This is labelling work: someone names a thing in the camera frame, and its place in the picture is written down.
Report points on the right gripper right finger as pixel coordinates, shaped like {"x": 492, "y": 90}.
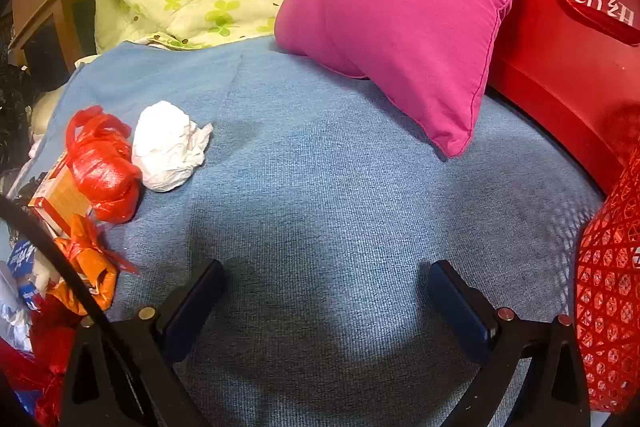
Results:
{"x": 554, "y": 391}

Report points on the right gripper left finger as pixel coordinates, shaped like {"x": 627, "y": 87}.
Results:
{"x": 133, "y": 382}

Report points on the orange plastic bag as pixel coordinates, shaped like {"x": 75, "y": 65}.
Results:
{"x": 97, "y": 266}

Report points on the blue white carton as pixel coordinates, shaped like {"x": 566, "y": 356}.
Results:
{"x": 22, "y": 267}

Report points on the orange red medicine box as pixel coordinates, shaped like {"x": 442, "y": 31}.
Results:
{"x": 57, "y": 199}

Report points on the red plastic bag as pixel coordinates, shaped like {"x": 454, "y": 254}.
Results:
{"x": 99, "y": 158}

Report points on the white plastic bag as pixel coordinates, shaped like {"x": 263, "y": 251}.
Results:
{"x": 168, "y": 146}

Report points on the red plastic basket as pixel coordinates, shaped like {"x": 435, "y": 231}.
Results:
{"x": 607, "y": 297}

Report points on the blue towel blanket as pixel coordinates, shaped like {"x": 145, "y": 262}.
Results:
{"x": 326, "y": 206}

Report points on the red tote bag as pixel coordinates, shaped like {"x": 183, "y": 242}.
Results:
{"x": 573, "y": 67}

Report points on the wooden cabinet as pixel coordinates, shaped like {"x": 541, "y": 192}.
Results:
{"x": 61, "y": 31}

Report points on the magenta pillow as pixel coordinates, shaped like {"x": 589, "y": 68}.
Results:
{"x": 429, "y": 57}

